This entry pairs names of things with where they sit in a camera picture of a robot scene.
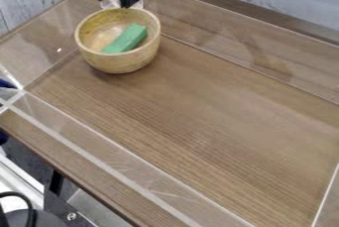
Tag light wooden bowl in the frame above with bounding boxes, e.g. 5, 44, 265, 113
74, 8, 161, 74

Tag grey metal base plate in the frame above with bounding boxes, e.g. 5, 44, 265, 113
44, 189, 97, 227

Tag black table leg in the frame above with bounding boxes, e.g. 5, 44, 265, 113
49, 170, 64, 195

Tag black cable loop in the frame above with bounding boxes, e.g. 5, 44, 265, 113
0, 190, 38, 227

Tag green rectangular block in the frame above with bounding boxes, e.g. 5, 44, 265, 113
101, 24, 148, 54

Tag clear acrylic tray walls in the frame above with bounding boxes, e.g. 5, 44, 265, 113
0, 0, 339, 227

